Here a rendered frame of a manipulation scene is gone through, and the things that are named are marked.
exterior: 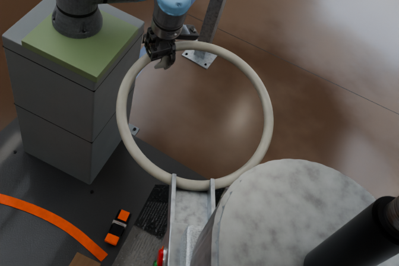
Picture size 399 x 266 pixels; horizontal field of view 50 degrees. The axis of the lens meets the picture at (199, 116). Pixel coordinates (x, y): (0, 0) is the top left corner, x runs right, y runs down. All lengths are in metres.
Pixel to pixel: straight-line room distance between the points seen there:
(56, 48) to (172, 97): 1.19
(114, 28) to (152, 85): 1.04
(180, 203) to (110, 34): 0.79
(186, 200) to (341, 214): 0.77
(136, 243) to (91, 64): 0.66
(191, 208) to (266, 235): 0.78
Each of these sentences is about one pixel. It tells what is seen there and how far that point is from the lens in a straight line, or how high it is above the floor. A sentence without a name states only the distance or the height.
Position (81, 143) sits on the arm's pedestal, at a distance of 2.02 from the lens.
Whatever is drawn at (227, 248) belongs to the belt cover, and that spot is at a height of 1.70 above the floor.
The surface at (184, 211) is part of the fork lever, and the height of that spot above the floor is 1.00.
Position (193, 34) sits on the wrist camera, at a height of 1.19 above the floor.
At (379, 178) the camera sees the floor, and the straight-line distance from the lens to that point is 2.94.
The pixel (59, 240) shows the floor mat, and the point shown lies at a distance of 2.21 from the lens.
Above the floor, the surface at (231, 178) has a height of 1.03.
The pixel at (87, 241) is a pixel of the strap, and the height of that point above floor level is 0.02.
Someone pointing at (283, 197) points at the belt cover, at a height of 1.70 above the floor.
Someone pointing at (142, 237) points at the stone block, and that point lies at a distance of 1.54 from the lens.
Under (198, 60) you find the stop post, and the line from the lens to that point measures 2.94.
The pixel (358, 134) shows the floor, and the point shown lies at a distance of 3.06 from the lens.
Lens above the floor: 2.09
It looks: 52 degrees down
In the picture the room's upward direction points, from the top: 21 degrees clockwise
